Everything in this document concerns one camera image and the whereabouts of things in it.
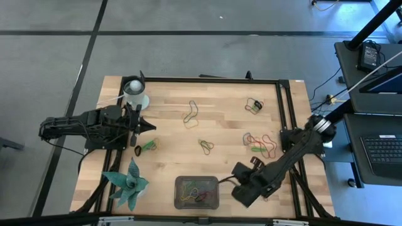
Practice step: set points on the teal artificial plant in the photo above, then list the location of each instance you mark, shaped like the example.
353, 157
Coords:
130, 185

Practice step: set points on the yellow power plug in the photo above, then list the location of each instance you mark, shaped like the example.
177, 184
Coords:
331, 100

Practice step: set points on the grey chair leg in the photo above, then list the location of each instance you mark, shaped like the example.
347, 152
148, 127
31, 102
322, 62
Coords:
9, 143

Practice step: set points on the black rig crossbeam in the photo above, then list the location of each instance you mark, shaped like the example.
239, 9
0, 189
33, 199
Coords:
47, 218

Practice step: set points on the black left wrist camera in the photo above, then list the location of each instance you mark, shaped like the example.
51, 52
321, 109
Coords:
147, 126

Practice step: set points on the black diagonal pole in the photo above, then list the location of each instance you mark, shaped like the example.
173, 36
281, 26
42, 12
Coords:
373, 23

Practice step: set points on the white ball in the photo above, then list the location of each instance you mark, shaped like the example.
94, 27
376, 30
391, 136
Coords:
135, 85

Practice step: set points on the black stand strut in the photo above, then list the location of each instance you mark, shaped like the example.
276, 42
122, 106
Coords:
342, 110

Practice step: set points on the black monitor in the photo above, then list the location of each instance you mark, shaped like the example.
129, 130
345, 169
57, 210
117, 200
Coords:
389, 83

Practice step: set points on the blue rubber band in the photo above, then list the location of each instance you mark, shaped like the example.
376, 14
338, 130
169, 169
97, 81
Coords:
244, 138
194, 189

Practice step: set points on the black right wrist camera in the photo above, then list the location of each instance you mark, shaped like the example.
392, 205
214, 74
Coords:
242, 169

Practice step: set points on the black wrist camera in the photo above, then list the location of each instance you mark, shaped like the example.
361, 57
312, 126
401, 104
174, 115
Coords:
147, 126
242, 169

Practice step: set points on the pile of coloured rubber bands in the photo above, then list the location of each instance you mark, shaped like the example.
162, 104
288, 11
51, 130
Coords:
158, 144

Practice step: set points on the black desk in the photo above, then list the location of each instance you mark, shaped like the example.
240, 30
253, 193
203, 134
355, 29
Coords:
348, 69
353, 141

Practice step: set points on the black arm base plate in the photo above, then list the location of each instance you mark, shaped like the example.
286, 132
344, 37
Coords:
286, 139
94, 146

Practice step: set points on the black frame bracket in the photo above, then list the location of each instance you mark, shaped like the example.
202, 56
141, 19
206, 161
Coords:
249, 75
142, 77

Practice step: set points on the black keyboard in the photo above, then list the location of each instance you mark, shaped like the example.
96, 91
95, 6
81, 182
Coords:
383, 153

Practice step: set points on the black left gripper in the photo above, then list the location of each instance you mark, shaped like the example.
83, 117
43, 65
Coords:
133, 124

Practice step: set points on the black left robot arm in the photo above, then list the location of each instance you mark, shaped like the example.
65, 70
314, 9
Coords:
69, 124

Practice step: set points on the black power adapter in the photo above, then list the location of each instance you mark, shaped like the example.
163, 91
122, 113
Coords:
368, 56

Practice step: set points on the black rubber band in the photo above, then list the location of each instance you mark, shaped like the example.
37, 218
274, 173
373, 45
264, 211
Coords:
198, 200
258, 105
135, 150

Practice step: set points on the grey camera mount bar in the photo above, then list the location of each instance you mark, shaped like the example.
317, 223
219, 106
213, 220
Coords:
125, 219

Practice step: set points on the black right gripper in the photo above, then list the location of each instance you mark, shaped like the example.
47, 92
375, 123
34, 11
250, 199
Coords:
248, 193

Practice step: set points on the small black floor object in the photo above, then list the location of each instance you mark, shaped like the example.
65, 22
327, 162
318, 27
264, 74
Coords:
341, 79

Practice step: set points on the black caster wheel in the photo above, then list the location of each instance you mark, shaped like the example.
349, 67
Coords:
351, 182

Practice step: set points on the black aluminium table frame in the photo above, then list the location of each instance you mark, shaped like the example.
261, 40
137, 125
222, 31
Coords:
220, 80

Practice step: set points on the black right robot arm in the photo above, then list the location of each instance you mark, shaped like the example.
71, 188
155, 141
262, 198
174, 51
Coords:
292, 157

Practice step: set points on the grey translucent plastic bin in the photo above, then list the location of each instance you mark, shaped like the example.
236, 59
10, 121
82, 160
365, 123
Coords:
180, 180

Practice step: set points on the translucent white cup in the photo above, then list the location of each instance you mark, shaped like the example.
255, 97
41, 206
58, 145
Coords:
135, 99

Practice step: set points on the white rod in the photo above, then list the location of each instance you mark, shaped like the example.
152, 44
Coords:
370, 74

